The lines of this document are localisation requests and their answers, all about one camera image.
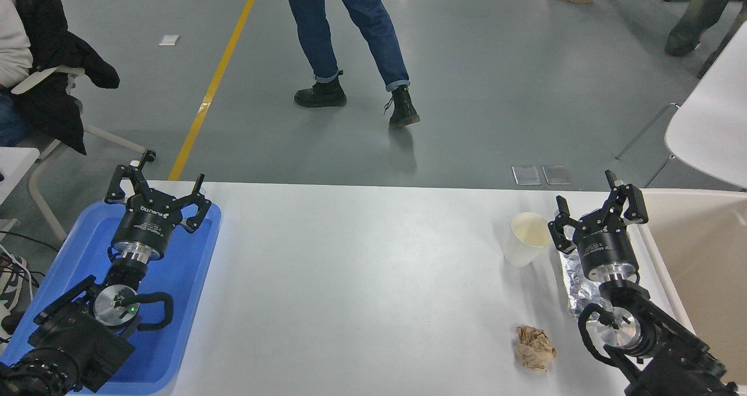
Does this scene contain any blue plastic tray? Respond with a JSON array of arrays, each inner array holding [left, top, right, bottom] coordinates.
[[0, 201, 222, 395]]

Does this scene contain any thin black cable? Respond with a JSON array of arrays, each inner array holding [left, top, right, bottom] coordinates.
[[0, 230, 61, 252]]

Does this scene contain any black and white shoe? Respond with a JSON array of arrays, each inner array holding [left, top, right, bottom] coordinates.
[[0, 254, 29, 314]]

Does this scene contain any seated person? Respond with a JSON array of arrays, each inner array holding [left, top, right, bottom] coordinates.
[[0, 0, 120, 155]]

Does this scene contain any crumpled tan paper ball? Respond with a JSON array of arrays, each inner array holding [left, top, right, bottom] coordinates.
[[515, 325, 557, 372]]

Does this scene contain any white paper cup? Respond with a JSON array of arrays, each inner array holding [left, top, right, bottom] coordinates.
[[504, 212, 553, 268]]

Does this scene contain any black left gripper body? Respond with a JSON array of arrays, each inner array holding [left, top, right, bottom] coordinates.
[[111, 187, 187, 256]]

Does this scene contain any person beside white chair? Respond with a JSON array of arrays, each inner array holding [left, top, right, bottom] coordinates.
[[665, 0, 747, 79]]

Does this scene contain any standing person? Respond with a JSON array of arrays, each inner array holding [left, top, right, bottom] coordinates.
[[244, 0, 421, 129]]

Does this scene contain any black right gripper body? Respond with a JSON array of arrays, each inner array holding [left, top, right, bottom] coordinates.
[[574, 211, 640, 276]]

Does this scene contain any large pale bin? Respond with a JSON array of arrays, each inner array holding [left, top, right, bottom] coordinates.
[[639, 188, 747, 385]]

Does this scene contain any white chair with grey legs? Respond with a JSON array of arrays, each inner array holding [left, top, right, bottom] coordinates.
[[616, 22, 747, 190]]

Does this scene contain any silver foil tray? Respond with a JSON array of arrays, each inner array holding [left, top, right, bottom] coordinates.
[[557, 249, 613, 318]]

